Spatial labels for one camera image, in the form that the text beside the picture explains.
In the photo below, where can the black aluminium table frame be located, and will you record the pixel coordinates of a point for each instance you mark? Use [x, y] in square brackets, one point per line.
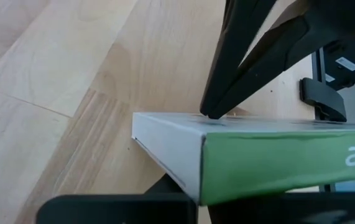
[317, 67]

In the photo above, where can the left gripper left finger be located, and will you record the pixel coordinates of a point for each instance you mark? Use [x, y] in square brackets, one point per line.
[118, 210]

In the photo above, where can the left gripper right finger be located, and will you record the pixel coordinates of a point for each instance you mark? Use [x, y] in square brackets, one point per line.
[289, 210]

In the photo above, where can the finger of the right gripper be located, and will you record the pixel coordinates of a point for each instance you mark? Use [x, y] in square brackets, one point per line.
[236, 40]
[273, 56]

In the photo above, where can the black table clamp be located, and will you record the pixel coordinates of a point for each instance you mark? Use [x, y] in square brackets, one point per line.
[323, 99]

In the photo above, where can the large white product box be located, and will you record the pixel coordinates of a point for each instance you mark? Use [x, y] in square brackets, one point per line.
[258, 161]

